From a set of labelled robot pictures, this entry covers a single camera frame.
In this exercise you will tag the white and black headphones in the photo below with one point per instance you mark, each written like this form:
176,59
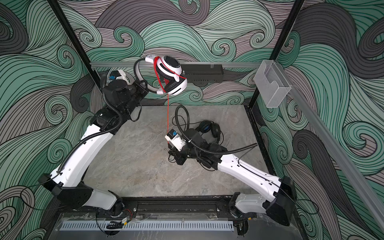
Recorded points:
169,74

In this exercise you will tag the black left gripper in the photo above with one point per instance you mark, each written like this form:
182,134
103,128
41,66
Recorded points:
142,91

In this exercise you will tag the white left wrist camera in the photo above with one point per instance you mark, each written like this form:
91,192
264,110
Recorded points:
117,75

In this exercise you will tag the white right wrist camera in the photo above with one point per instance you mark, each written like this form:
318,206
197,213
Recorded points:
175,140

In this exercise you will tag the black perforated wall tray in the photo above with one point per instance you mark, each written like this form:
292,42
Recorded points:
201,75

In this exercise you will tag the black vertical frame post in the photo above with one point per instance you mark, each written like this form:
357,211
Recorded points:
59,13
287,27

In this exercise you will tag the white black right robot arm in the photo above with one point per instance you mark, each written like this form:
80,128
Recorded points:
276,197

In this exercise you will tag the black vertical frame post left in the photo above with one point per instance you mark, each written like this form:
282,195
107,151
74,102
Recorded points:
59,13

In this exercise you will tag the black and blue headphones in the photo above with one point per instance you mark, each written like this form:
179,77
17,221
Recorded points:
210,126

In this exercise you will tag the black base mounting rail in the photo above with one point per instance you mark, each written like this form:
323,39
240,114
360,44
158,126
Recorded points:
221,206

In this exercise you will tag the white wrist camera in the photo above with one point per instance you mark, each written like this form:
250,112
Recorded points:
175,140
117,75

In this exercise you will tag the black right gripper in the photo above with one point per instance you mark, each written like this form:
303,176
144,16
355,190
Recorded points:
178,155

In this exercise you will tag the white slotted cable duct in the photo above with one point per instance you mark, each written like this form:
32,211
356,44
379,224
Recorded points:
151,226

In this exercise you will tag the black vertical frame post right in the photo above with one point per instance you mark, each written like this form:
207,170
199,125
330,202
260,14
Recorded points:
287,27

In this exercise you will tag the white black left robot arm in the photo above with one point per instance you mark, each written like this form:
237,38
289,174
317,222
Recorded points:
66,181

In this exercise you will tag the grey mesh wall holder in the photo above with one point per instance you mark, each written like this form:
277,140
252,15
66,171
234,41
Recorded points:
272,83

